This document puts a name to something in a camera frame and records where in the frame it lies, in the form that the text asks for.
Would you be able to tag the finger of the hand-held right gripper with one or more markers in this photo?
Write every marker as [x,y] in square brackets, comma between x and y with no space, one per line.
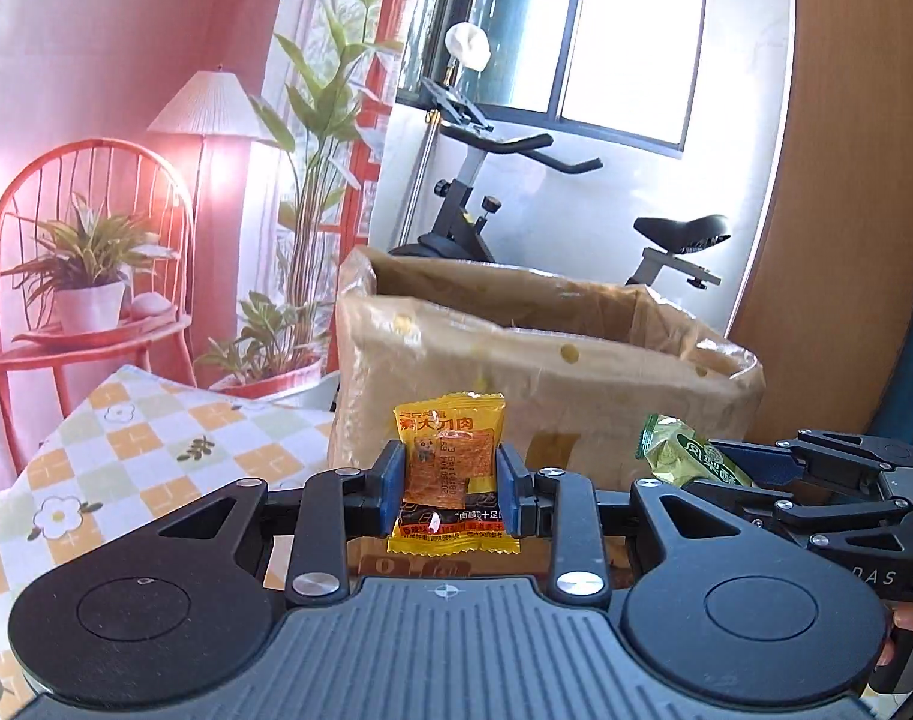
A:
[824,457]
[816,517]

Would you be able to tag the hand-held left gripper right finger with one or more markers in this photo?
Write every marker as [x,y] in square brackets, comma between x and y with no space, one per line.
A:
[510,484]

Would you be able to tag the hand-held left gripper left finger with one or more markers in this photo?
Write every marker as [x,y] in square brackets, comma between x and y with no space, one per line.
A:
[391,484]

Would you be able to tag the yellow orange snack packet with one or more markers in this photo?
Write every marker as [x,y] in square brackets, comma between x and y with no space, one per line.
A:
[449,457]

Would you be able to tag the tape-covered cardboard box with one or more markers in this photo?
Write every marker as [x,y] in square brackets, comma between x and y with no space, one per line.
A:
[576,397]

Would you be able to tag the pale green snack packet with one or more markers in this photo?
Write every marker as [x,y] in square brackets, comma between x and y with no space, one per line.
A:
[678,454]

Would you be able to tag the wooden panel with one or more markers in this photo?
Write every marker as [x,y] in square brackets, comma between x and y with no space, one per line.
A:
[839,202]

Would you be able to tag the checked floral tablecloth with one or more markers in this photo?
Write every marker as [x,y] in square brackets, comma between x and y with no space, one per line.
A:
[126,465]

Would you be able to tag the exercise bike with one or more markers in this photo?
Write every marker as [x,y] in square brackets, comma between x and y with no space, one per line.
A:
[464,217]

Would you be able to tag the white cloth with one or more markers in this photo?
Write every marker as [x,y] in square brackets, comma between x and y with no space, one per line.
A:
[468,46]

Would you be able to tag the window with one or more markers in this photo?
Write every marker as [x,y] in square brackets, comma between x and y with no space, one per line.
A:
[621,37]

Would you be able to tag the printed wall backdrop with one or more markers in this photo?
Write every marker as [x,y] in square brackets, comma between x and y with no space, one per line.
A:
[126,127]

